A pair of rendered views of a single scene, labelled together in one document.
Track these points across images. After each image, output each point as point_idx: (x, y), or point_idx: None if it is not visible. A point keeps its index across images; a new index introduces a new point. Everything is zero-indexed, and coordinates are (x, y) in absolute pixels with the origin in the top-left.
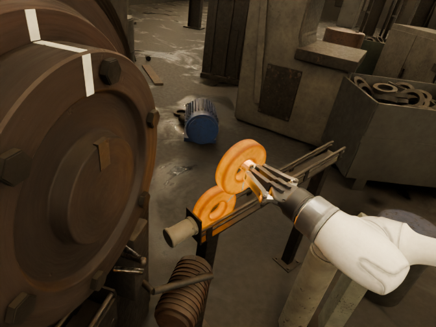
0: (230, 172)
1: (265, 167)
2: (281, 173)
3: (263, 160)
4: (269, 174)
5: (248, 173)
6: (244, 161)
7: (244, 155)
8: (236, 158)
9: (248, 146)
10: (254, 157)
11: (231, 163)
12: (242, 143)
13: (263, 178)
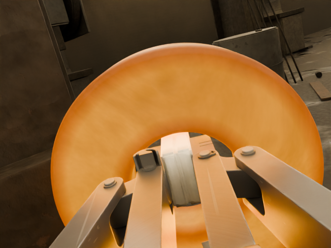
0: (83, 189)
1: (240, 163)
2: (330, 210)
3: (296, 142)
4: (217, 206)
5: (97, 192)
6: (145, 140)
7: (127, 105)
8: (75, 119)
9: (131, 57)
10: (213, 119)
11: (57, 144)
12: (132, 55)
13: (131, 234)
